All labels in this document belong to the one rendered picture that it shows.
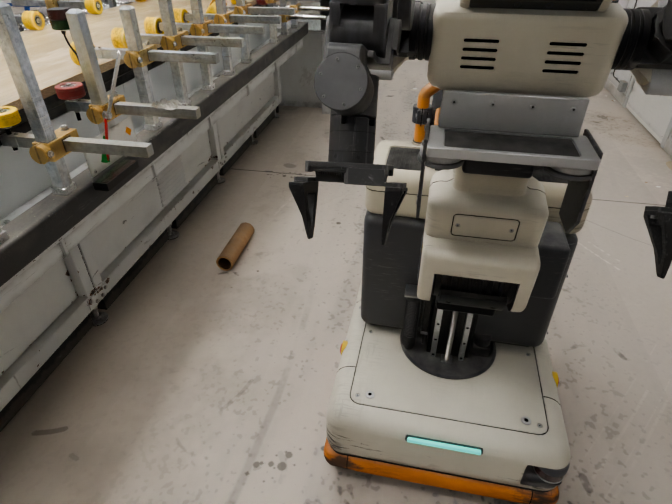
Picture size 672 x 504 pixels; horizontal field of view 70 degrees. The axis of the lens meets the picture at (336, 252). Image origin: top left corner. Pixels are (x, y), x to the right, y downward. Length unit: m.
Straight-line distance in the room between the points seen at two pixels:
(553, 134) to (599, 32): 0.15
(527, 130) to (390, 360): 0.81
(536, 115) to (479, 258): 0.28
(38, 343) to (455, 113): 1.53
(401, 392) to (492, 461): 0.27
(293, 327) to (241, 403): 0.39
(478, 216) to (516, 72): 0.26
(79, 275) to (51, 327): 0.20
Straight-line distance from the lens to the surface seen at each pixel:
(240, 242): 2.31
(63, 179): 1.51
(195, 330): 1.98
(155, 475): 1.62
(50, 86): 1.81
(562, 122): 0.86
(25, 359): 1.86
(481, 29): 0.82
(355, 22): 0.61
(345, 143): 0.58
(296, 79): 4.24
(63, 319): 1.96
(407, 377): 1.39
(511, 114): 0.84
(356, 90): 0.52
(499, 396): 1.40
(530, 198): 0.97
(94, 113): 1.64
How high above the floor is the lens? 1.33
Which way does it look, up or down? 35 degrees down
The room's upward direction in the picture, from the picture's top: straight up
